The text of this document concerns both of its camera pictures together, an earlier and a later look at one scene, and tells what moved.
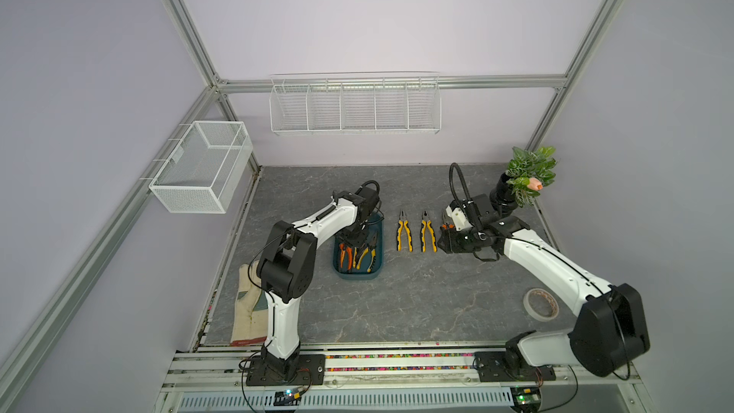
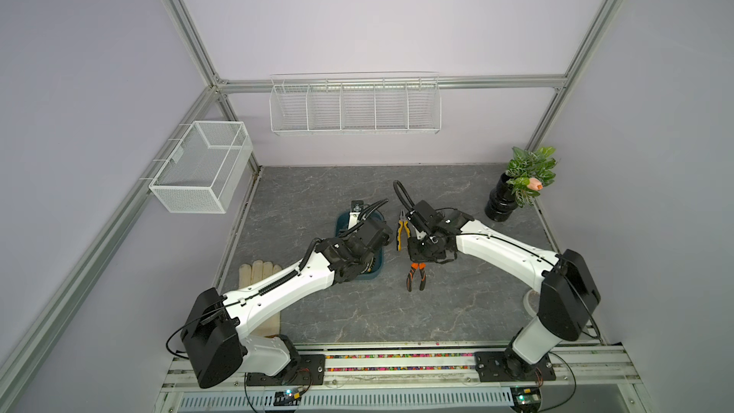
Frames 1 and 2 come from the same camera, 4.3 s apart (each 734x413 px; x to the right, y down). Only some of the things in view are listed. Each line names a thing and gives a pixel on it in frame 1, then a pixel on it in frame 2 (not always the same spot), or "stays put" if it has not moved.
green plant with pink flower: (528, 172) stays put
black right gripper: (448, 241) -> (414, 255)
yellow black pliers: (404, 223) stays put
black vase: (502, 199) stays put
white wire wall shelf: (356, 103) stays put
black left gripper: (354, 242) -> (343, 236)
